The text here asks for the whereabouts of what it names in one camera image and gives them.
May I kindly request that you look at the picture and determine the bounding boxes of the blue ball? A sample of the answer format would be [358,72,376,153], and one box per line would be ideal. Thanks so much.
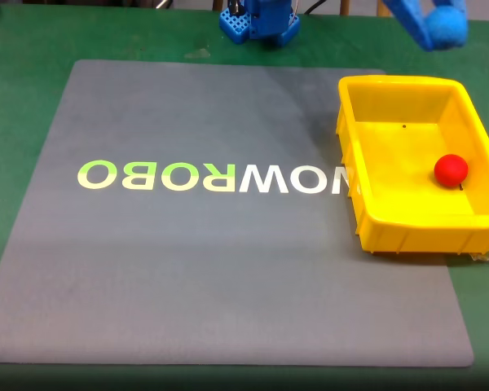
[425,6,470,52]

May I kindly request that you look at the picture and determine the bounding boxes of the red ball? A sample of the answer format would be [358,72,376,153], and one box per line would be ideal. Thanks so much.
[433,154,469,188]

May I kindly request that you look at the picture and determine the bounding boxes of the yellow plastic bin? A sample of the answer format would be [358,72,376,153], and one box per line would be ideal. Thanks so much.
[335,75,489,255]

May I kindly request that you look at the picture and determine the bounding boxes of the grey mat with lettering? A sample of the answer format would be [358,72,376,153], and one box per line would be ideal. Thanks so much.
[0,59,475,368]

